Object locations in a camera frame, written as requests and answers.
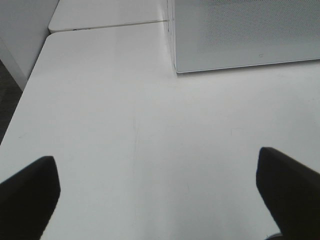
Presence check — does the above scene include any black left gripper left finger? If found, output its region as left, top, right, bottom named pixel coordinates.
left=0, top=156, right=61, bottom=240

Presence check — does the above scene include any white microwave oven body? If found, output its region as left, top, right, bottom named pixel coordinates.
left=166, top=0, right=177, bottom=73

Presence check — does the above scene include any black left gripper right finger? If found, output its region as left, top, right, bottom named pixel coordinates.
left=255, top=147, right=320, bottom=240

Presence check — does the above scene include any white microwave door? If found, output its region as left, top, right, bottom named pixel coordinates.
left=170, top=0, right=320, bottom=73

